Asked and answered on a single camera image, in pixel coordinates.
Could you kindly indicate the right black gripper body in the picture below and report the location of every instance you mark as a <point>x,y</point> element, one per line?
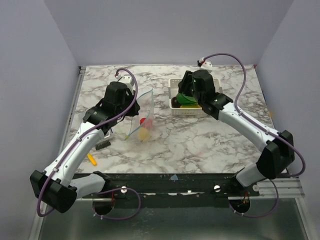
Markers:
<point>185,83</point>

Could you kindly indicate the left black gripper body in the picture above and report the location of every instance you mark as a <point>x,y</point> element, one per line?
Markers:
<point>130,98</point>

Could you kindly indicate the green toy bok choy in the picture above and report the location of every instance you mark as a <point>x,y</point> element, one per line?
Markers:
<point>184,100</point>

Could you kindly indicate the white perforated plastic basket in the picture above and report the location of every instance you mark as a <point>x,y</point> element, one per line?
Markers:
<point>185,111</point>

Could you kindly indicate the clear zip top bag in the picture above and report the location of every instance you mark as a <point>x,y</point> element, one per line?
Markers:
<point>146,101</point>

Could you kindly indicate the red toy tomato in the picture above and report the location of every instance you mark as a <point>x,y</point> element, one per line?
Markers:
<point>146,122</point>

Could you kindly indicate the yellow toy lemon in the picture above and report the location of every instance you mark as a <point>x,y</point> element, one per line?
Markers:
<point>143,134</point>

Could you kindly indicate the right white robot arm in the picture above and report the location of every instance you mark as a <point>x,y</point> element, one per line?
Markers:
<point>275,147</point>

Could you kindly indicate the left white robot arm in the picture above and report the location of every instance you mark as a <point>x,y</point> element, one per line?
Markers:
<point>54,185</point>

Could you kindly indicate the yellow toy star fruit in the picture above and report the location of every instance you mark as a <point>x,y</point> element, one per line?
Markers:
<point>191,106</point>

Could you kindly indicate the black comb-like part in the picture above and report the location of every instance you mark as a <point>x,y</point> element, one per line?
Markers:
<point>102,145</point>

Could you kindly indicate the yellow marker pen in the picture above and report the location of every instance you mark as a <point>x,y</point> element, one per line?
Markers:
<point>91,159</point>

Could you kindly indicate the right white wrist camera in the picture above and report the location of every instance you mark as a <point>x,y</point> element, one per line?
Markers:
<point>204,64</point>

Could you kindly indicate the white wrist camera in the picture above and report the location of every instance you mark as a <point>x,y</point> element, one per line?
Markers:
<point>126,79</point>
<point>204,64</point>

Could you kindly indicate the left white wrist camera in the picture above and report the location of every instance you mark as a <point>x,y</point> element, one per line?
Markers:
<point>126,79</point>

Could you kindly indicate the aluminium frame rail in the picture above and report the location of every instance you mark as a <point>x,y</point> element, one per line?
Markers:
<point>69,120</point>

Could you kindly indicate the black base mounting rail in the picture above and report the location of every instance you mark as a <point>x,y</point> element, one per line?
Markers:
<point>182,190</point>

